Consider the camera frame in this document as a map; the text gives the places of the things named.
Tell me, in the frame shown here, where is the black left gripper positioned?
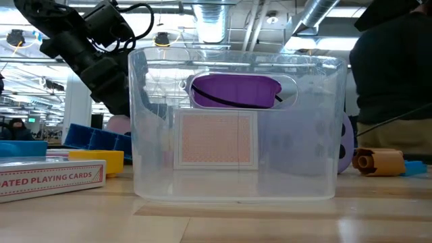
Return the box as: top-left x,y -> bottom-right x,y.
39,32 -> 131,116

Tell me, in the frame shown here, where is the white building column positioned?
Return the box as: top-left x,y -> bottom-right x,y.
61,72 -> 95,145

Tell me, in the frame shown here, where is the person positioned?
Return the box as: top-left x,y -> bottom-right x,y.
0,117 -> 34,142
349,0 -> 432,157

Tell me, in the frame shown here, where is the blue plastic tray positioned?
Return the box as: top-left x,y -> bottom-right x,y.
63,123 -> 133,161

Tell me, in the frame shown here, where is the blue rounded toy block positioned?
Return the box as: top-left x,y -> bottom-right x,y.
0,140 -> 49,159

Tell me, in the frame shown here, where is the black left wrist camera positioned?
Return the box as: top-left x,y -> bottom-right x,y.
83,0 -> 136,48

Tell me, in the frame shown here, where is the brown toy block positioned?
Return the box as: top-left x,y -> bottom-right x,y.
352,147 -> 406,178

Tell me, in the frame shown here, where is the black ceiling device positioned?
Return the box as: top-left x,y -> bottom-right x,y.
6,29 -> 26,47
154,32 -> 171,47

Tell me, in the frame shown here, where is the silver slanted ventilation duct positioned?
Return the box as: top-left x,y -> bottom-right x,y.
292,0 -> 340,36

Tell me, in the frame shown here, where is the yellow toy block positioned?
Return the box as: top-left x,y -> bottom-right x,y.
68,149 -> 125,179

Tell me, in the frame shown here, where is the frosted clear plastic bin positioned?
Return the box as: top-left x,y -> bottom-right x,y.
128,46 -> 349,203

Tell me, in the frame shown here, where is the black cabinet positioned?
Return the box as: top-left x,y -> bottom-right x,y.
90,113 -> 105,130

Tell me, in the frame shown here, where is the pink foam die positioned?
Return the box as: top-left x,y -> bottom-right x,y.
106,114 -> 132,136

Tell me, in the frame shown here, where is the silver round ventilation duct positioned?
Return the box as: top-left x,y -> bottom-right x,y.
192,0 -> 231,45

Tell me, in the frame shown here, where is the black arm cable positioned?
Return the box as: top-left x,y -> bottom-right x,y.
356,103 -> 432,138

